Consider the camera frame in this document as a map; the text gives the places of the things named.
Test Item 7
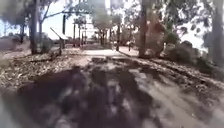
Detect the dark green bush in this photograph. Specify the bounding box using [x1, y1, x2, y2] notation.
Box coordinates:
[164, 39, 216, 74]

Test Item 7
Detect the group of trees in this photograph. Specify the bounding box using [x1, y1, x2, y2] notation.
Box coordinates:
[87, 0, 133, 52]

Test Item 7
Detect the tall tree with brown trunk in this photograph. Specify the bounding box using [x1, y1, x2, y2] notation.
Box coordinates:
[131, 0, 188, 58]

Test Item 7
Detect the playground structure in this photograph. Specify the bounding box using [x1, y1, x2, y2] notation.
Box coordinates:
[49, 12, 88, 50]

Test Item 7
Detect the grey paved path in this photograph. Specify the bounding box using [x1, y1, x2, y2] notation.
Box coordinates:
[0, 48, 224, 128]

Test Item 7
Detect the tall dark tree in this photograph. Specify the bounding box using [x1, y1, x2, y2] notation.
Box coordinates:
[19, 0, 68, 55]

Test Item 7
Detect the thick pale tree trunk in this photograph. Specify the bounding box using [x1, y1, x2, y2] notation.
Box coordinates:
[208, 0, 224, 68]

